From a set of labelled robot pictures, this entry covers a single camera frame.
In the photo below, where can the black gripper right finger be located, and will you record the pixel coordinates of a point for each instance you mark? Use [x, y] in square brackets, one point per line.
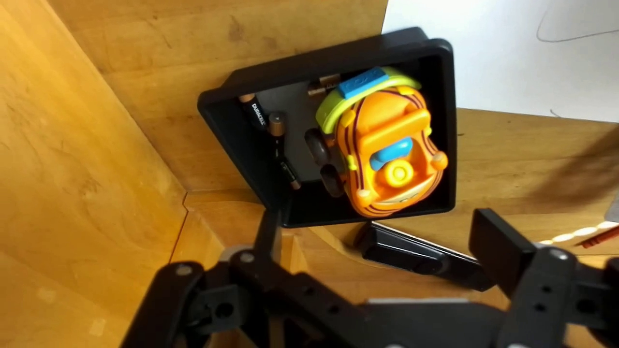
[500, 248]

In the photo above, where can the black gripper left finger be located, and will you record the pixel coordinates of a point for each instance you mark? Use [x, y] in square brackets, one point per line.
[268, 233]

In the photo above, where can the black plastic tray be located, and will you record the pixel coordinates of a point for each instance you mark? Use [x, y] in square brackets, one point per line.
[281, 86]

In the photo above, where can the orange toy car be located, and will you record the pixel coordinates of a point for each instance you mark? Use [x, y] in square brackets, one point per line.
[372, 142]

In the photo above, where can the red pencil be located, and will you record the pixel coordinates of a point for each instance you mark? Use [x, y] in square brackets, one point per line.
[598, 238]

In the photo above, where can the black battery with copper top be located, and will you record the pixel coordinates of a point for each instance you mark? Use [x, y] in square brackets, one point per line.
[252, 105]

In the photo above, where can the wooden roll-top desk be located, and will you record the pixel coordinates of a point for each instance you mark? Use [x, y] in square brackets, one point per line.
[107, 171]

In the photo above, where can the white paper sheet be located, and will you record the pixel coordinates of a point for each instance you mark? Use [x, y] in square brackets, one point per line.
[527, 57]

